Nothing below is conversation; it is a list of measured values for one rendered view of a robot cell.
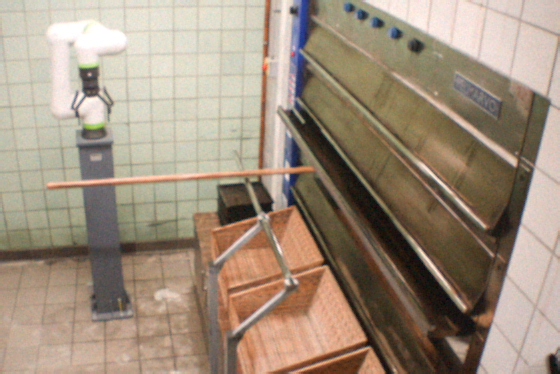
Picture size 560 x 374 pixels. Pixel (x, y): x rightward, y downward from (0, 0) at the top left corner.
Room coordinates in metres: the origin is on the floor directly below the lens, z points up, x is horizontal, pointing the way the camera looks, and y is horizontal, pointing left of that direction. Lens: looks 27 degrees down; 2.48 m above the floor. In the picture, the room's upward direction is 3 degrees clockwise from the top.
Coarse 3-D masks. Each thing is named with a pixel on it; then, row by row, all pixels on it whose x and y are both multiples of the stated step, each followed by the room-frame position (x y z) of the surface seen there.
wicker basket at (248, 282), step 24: (288, 216) 2.97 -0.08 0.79; (216, 240) 2.78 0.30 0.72; (264, 240) 2.93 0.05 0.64; (288, 240) 2.88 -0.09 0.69; (312, 240) 2.62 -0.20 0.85; (240, 264) 2.76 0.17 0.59; (264, 264) 2.77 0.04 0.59; (288, 264) 2.77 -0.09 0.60; (312, 264) 2.44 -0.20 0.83; (240, 288) 2.36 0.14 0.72
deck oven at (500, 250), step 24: (312, 0) 3.05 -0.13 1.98; (312, 24) 3.05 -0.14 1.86; (456, 48) 1.67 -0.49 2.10; (312, 72) 2.95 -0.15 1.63; (336, 96) 2.59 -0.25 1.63; (360, 120) 2.29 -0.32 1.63; (528, 120) 1.30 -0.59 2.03; (384, 144) 2.05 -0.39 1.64; (528, 144) 1.28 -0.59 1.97; (408, 168) 1.84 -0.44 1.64; (528, 168) 1.26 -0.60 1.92; (432, 192) 1.67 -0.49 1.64; (528, 192) 1.24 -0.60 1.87; (456, 216) 1.52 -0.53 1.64; (504, 216) 1.30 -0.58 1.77; (480, 240) 1.38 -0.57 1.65; (504, 240) 1.28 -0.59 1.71; (504, 264) 1.26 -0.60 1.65; (384, 288) 1.87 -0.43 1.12; (480, 312) 1.30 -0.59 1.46; (480, 336) 1.27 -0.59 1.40; (432, 360) 1.46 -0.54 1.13; (480, 360) 1.24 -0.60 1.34
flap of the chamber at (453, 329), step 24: (312, 120) 2.91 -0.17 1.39; (312, 144) 2.56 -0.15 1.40; (336, 168) 2.33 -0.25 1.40; (360, 192) 2.13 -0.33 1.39; (360, 216) 1.91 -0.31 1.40; (384, 216) 1.95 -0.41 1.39; (384, 240) 1.76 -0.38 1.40; (408, 264) 1.62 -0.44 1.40; (432, 288) 1.50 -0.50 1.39; (432, 312) 1.37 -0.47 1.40; (456, 312) 1.39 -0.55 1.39; (432, 336) 1.28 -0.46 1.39
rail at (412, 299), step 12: (288, 120) 2.79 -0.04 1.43; (312, 156) 2.38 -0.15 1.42; (324, 168) 2.25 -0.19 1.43; (336, 192) 2.06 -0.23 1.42; (348, 204) 1.95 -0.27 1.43; (360, 228) 1.81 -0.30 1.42; (372, 240) 1.71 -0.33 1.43; (384, 252) 1.64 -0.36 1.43; (384, 264) 1.59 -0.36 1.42; (396, 276) 1.51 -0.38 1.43; (408, 288) 1.45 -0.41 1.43; (408, 300) 1.41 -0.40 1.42; (420, 312) 1.34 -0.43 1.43; (432, 324) 1.28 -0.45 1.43
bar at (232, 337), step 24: (240, 168) 2.75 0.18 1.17; (264, 216) 2.28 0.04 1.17; (240, 240) 2.25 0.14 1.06; (216, 264) 2.22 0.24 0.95; (216, 288) 2.21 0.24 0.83; (288, 288) 1.79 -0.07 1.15; (216, 312) 2.21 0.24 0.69; (264, 312) 1.78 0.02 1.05; (216, 336) 2.21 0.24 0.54; (240, 336) 1.77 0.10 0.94; (216, 360) 2.21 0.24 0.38
